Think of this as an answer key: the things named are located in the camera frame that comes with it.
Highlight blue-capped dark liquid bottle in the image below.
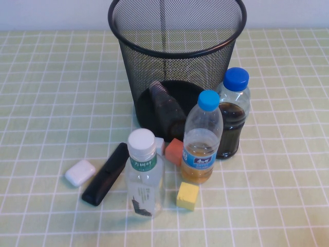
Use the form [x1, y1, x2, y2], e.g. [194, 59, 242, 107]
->
[215, 67, 251, 160]

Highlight green checked tablecloth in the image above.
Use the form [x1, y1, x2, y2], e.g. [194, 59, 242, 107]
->
[0, 27, 329, 247]

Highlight white cube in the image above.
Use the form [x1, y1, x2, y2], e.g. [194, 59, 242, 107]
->
[154, 137, 166, 156]

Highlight white-capped green-label clear bottle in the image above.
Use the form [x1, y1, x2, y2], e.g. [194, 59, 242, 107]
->
[125, 128, 167, 219]

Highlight white earbuds case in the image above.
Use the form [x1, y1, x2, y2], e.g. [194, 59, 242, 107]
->
[64, 159, 97, 187]

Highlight black remote control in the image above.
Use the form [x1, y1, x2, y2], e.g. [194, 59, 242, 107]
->
[81, 142, 131, 207]

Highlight yellow cube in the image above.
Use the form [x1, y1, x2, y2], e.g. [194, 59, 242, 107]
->
[176, 181, 200, 211]

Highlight orange cube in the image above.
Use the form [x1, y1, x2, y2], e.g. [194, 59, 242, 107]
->
[164, 138, 185, 167]

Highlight dark brown plastic bottle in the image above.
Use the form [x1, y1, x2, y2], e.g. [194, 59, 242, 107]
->
[149, 80, 190, 141]

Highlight blue-capped orange liquid bottle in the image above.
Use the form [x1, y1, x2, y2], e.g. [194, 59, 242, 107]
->
[181, 90, 224, 184]

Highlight black mesh wastebasket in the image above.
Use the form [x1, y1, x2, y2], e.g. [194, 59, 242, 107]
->
[107, 0, 248, 143]

